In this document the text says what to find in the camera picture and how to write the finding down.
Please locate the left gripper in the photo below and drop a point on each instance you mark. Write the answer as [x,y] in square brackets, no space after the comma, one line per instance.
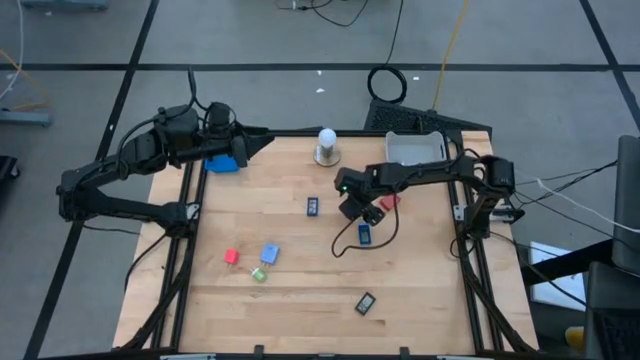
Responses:
[239,150]

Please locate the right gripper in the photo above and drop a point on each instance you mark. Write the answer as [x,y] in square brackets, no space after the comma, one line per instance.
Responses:
[355,182]

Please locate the blue framed small display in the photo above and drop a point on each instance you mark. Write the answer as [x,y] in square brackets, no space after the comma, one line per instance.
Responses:
[365,235]
[312,206]

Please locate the red cube wall charger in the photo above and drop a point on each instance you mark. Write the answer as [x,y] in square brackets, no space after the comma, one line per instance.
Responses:
[391,202]

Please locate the black framed small display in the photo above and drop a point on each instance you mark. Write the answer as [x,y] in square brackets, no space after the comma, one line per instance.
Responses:
[365,303]

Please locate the light blue wall charger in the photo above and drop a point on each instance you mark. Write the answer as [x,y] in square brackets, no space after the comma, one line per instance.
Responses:
[269,254]

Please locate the small red wall charger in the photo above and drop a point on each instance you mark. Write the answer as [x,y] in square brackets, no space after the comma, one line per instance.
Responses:
[231,256]

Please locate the green white wall charger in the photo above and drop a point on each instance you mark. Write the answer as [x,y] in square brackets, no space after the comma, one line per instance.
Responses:
[259,275]

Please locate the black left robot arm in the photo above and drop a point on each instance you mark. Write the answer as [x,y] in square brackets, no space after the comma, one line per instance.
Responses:
[140,149]

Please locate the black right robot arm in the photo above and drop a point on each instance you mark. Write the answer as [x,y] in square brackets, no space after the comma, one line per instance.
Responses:
[430,172]

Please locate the blue plastic bin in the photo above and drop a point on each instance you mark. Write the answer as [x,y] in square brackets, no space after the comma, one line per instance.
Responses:
[220,165]

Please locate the white bulb lamp brass stand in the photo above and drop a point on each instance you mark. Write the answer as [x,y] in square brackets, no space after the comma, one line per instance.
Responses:
[327,137]

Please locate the light grey plastic bin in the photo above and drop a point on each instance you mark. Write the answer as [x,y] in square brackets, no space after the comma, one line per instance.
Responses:
[415,147]

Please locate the black perforated panel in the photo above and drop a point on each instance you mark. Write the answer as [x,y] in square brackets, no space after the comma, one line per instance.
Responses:
[400,117]

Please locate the white paper sheet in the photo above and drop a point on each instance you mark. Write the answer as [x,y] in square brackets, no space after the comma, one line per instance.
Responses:
[550,295]

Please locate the black diagonal beam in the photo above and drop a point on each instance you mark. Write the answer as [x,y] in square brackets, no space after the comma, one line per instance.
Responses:
[565,262]

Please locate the grey metal foot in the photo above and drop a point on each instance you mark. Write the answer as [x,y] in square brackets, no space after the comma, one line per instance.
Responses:
[25,118]
[65,4]

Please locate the yellow object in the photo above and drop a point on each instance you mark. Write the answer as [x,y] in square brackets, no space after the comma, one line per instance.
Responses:
[575,337]

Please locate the black floor object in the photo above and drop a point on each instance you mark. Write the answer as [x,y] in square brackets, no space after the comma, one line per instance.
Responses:
[7,167]

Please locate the black laptop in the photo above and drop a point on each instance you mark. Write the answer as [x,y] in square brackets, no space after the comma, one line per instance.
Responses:
[615,290]

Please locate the dark grey monitor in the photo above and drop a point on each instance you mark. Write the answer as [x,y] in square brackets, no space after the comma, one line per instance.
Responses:
[627,200]

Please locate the black aluminium table frame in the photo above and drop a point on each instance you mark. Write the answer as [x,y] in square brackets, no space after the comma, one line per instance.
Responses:
[454,136]

